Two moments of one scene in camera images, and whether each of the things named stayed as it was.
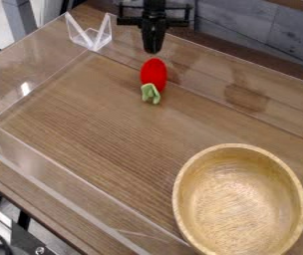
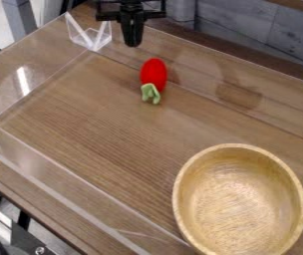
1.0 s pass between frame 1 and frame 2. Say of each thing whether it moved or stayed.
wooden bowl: stayed
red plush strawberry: stayed
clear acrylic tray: stayed
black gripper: moved
